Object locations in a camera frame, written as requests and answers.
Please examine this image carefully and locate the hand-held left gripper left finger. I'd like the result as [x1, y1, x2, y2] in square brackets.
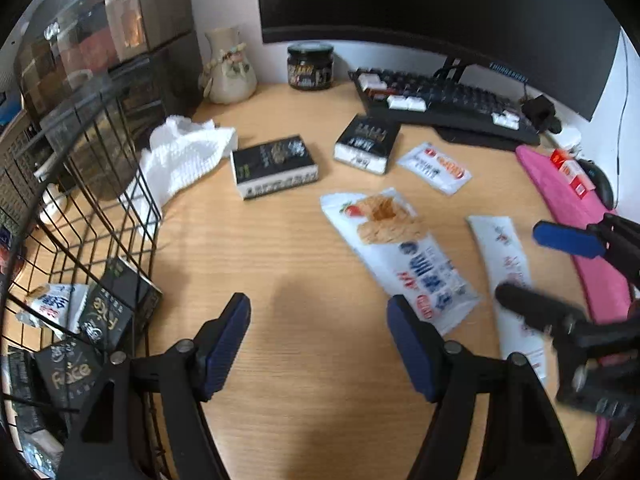
[57, 292, 252, 480]

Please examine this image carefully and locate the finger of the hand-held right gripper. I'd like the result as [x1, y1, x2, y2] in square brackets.
[495, 282, 640, 357]
[532, 212, 640, 286]

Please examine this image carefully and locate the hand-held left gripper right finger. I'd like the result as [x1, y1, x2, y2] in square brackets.
[386, 294, 581, 480]

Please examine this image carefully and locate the long white packet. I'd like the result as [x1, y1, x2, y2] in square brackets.
[466, 215, 548, 381]

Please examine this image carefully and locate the black wire basket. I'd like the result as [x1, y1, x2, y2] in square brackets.
[0, 77, 166, 480]

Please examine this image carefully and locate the wooden desktop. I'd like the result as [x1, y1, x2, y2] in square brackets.
[10, 80, 626, 480]

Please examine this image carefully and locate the black computer mouse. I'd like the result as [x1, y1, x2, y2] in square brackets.
[577, 157, 616, 209]

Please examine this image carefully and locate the red and white box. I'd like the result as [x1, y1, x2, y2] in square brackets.
[550, 148, 597, 201]

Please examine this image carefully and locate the white blue snack packet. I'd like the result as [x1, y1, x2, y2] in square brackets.
[320, 187, 483, 337]
[15, 282, 91, 333]

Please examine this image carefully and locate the black tissue pack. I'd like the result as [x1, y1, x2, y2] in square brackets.
[230, 134, 320, 201]
[2, 347, 48, 433]
[92, 257, 163, 331]
[333, 114, 402, 176]
[77, 285, 133, 351]
[34, 337, 106, 411]

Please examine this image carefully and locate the black power adapter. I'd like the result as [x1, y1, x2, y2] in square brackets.
[521, 94, 563, 134]

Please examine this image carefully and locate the small white red-label sachet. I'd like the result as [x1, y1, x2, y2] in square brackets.
[396, 141, 473, 196]

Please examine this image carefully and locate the black keyboard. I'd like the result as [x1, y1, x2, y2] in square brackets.
[348, 67, 542, 147]

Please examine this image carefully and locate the white paper towel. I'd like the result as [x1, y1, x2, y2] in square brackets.
[120, 115, 237, 233]

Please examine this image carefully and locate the cream ceramic vase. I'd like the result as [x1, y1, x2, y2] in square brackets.
[199, 26, 258, 104]

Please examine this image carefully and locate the black computer monitor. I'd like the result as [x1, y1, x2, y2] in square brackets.
[255, 0, 623, 122]

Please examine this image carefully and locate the black lidded jar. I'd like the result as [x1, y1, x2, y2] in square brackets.
[286, 42, 335, 92]

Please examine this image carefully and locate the dark translucent drawer cabinet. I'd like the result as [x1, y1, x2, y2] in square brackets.
[12, 0, 203, 201]

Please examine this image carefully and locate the thin cable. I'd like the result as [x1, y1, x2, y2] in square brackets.
[614, 35, 632, 208]

